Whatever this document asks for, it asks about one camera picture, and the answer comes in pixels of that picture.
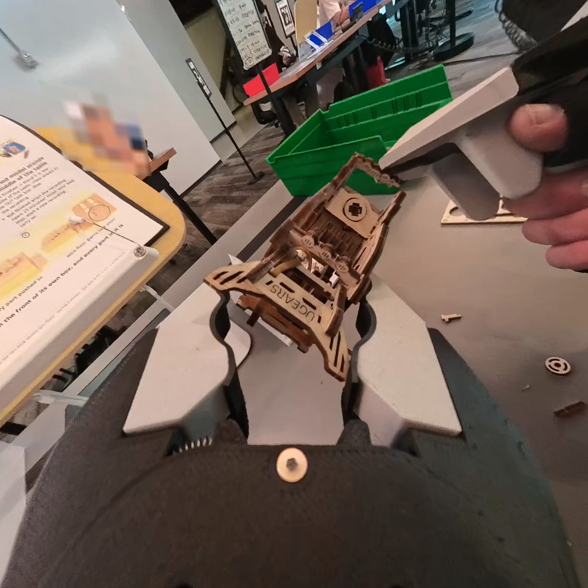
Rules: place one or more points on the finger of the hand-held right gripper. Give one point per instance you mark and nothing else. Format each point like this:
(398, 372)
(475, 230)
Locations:
(459, 124)

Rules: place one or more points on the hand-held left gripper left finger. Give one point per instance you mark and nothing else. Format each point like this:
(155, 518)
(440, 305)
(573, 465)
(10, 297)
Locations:
(183, 376)

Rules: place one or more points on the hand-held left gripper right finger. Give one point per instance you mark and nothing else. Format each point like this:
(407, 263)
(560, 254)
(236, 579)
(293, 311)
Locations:
(404, 376)

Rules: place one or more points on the thin wooden parts sheet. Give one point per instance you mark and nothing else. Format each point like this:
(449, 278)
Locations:
(482, 219)

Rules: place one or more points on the wooden model vehicle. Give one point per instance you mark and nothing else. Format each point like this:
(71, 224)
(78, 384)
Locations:
(298, 294)

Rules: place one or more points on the round wooden wheel part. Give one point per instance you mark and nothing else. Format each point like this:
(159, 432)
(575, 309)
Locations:
(547, 366)

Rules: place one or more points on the person's right hand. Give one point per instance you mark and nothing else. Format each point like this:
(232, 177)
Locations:
(565, 220)

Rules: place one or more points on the small T-shaped wooden part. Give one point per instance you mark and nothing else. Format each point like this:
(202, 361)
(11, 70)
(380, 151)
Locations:
(451, 317)

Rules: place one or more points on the black pole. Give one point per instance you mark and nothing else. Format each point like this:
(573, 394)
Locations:
(452, 32)

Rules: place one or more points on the red office chair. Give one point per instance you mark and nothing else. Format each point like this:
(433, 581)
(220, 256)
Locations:
(376, 72)

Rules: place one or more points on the long wooden workbench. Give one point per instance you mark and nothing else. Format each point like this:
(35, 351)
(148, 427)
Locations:
(303, 69)

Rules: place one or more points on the short notched wooden part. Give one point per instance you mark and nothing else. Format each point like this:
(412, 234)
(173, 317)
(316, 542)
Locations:
(569, 409)

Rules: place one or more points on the green box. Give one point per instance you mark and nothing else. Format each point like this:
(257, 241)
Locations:
(294, 165)

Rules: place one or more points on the small wooden side table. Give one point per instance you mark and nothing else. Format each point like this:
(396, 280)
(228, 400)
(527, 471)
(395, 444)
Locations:
(183, 202)

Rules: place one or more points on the large instruction manual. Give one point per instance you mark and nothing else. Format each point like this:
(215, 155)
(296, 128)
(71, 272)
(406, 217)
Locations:
(55, 239)

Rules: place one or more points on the red plastic bin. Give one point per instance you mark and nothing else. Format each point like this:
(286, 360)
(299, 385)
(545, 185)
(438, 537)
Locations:
(259, 80)

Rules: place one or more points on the framed black white poster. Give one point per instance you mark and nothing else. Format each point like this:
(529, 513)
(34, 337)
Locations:
(285, 16)

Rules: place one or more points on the handwritten whiteboard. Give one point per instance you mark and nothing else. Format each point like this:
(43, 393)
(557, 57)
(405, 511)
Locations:
(246, 32)

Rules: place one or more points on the black stanchion sign post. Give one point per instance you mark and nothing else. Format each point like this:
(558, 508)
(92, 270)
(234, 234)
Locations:
(229, 133)

